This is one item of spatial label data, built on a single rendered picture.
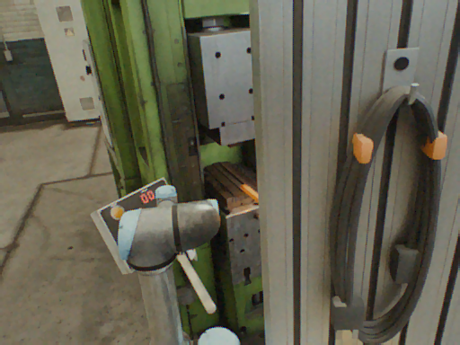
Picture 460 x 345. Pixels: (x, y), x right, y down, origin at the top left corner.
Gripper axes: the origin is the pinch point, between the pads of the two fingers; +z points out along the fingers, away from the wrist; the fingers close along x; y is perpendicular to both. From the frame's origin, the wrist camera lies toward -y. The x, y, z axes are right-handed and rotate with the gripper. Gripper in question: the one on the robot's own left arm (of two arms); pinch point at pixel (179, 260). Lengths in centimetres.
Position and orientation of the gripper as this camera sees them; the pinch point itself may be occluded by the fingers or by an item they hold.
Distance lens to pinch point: 158.4
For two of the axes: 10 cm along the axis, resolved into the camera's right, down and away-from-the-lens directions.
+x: 10.0, -0.6, -0.4
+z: 0.7, 9.0, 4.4
